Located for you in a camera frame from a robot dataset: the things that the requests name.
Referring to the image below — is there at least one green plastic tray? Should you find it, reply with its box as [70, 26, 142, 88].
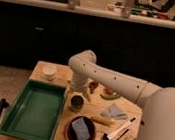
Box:
[0, 80, 66, 140]

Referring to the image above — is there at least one brown toy food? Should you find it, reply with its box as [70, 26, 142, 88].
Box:
[89, 81, 99, 94]

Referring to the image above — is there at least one yellow banana toy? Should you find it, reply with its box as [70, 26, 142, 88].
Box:
[91, 116, 114, 126]

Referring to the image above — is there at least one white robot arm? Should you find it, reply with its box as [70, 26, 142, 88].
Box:
[68, 50, 175, 140]

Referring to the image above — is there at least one red tomato toy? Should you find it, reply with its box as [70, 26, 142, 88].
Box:
[104, 88, 114, 95]

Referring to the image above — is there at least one blue sponge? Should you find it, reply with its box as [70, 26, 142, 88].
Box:
[70, 117, 91, 140]

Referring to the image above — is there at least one dark red bowl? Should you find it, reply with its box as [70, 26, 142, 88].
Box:
[64, 116, 96, 140]

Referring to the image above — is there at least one blue grey cloth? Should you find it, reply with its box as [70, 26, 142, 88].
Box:
[101, 104, 128, 120]

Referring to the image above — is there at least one white cup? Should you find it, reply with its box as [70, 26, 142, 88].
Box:
[42, 64, 57, 81]

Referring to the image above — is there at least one dark green cup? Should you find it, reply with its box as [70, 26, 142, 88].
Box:
[70, 95, 84, 112]

